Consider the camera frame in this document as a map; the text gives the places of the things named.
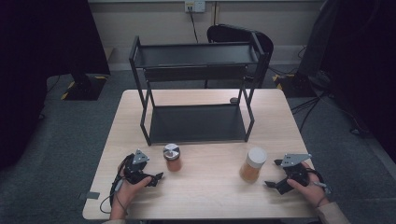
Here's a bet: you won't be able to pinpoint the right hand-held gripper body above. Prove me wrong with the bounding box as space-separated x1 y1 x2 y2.
275 152 313 195

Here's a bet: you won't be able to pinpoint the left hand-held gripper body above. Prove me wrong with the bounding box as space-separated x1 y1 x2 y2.
122 148 157 188

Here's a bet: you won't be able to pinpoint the silver-lidded jar of red spice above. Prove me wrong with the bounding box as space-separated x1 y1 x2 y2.
163 143 183 173

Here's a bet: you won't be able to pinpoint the white-lidded jar of orange spice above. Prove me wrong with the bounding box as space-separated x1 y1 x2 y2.
238 147 268 184

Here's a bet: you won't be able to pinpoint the black metal two-tier rack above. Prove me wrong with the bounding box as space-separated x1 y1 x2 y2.
128 31 271 147

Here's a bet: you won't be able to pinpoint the person's left hand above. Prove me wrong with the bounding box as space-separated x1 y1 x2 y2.
109 175 153 220

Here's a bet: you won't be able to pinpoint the person's right hand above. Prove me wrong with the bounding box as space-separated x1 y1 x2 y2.
286 161 331 209

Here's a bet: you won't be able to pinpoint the grey tape strip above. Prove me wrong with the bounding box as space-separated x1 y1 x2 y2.
78 191 101 201

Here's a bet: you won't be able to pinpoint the dark curtain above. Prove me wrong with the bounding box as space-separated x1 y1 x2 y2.
0 0 112 172
320 0 396 162

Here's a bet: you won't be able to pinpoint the black chair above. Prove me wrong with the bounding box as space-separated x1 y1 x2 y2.
204 23 275 90

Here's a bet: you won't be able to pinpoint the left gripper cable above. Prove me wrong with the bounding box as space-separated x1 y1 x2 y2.
99 154 129 215

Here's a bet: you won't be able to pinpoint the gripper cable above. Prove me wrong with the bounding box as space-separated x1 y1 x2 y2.
99 154 129 215
306 167 332 195

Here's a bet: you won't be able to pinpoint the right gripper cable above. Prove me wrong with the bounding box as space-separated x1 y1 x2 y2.
306 167 332 195

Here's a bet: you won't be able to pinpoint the black floor cables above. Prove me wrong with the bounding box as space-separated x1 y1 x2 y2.
290 88 331 133

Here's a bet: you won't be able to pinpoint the black socket cable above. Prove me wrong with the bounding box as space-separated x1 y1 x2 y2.
188 5 200 44

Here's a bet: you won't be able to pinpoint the white wall socket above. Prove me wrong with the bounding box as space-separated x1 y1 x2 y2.
184 0 206 13

